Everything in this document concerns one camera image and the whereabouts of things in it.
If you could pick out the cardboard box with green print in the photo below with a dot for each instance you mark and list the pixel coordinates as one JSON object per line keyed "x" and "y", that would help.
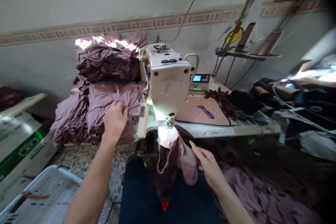
{"x": 21, "y": 142}

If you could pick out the red fabric tag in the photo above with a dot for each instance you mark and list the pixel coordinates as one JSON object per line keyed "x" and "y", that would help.
{"x": 164, "y": 205}

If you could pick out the white plastic basket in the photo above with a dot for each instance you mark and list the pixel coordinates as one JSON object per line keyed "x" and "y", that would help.
{"x": 39, "y": 197}

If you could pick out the mauve cloth mat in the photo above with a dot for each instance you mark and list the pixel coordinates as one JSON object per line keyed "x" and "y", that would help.
{"x": 194, "y": 111}

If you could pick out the thread stand with spools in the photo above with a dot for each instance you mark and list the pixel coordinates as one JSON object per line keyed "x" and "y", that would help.
{"x": 249, "y": 43}

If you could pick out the cream industrial sewing machine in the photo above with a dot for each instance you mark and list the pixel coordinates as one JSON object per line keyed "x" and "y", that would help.
{"x": 165, "y": 82}

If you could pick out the person's right hand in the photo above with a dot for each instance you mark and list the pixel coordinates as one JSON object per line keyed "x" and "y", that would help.
{"x": 207, "y": 162}

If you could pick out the person's left hand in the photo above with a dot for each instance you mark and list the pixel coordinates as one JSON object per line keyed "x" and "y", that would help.
{"x": 115, "y": 120}

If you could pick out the sewing machine control panel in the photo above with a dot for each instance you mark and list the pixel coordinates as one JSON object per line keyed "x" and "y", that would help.
{"x": 199, "y": 80}

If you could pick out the dark brown fabric strips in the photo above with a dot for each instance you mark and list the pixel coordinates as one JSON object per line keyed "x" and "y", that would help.
{"x": 225, "y": 103}

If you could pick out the black fabric bundle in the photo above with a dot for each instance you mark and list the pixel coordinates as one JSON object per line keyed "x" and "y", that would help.
{"x": 245, "y": 100}

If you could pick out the purple thread snips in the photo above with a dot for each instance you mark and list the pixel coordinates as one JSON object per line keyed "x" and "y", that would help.
{"x": 206, "y": 111}

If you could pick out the heap of mauve fabric scraps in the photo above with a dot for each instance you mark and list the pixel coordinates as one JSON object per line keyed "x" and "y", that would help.
{"x": 265, "y": 197}

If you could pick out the white sewing table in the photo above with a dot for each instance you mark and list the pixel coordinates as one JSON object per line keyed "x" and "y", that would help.
{"x": 223, "y": 127}

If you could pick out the mauve fabric garment piece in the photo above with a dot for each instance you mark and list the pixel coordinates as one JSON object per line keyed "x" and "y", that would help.
{"x": 181, "y": 155}

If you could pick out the pile of mauve fabric pieces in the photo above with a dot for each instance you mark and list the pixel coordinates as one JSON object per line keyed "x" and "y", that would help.
{"x": 105, "y": 82}

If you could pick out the person's legs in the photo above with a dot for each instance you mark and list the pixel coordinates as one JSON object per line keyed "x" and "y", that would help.
{"x": 147, "y": 195}

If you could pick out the heap of mixed dark clothes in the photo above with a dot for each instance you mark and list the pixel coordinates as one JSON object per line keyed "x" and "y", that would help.
{"x": 296, "y": 103}

